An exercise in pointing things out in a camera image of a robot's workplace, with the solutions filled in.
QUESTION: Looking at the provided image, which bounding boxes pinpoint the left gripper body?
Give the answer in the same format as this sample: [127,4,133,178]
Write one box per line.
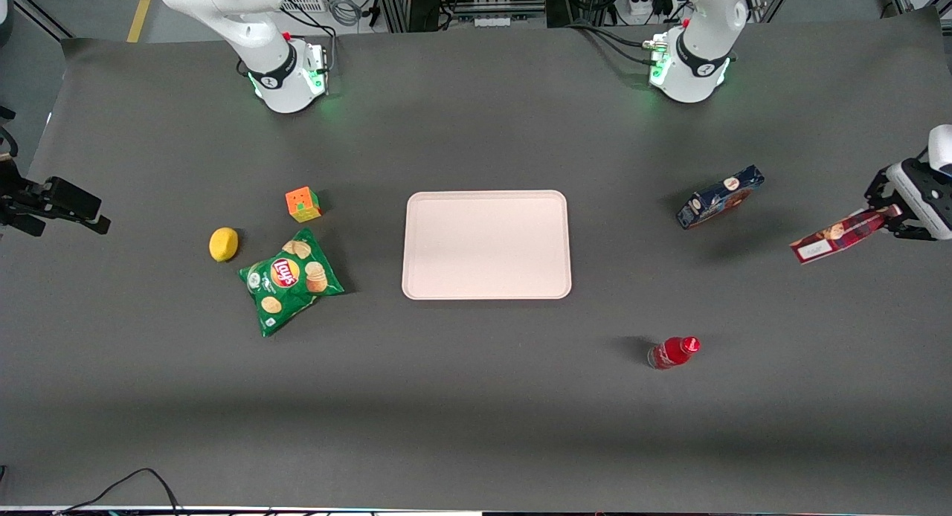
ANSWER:
[884,158,952,242]

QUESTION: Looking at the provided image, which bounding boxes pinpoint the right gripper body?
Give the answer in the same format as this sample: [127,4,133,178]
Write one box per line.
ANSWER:
[0,158,50,238]

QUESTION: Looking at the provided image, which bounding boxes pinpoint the red cookie box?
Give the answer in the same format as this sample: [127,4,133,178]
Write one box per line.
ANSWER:
[790,206,902,265]

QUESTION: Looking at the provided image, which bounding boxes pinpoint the blue cookie box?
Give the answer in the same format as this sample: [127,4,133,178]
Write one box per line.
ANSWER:
[676,165,766,230]

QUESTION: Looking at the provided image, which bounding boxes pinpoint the pale pink plastic tray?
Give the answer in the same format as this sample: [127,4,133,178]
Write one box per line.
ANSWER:
[402,190,573,301]

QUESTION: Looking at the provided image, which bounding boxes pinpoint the yellow lemon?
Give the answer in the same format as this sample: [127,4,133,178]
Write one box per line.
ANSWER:
[209,227,239,263]

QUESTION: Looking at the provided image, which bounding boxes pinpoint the green Lay's chips bag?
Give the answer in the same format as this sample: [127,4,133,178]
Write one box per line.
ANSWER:
[239,228,346,338]

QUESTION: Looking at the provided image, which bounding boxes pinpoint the orange green puzzle cube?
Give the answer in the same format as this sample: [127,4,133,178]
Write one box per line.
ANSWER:
[285,187,323,223]

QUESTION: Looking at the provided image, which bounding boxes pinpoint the red drink bottle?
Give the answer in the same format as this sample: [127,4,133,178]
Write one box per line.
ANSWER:
[647,336,701,370]

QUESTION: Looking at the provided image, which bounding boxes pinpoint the dark grey table mat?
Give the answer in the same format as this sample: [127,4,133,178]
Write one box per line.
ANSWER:
[0,7,952,511]

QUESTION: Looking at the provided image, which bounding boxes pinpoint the black cable at table edge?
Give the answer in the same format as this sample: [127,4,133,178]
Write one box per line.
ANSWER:
[54,468,184,516]

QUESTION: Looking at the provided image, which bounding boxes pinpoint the black right base cables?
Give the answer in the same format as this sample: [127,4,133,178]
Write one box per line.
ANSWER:
[281,7,338,77]

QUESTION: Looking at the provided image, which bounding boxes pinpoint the black base cables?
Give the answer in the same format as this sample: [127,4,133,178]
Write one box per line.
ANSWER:
[281,7,338,77]
[564,22,657,67]

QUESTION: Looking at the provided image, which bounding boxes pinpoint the black left base cables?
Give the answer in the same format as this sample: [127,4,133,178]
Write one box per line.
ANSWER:
[564,22,657,67]

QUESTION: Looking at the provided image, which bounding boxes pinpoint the grey coiled cable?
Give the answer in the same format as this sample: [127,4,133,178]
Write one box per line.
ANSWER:
[329,0,367,28]

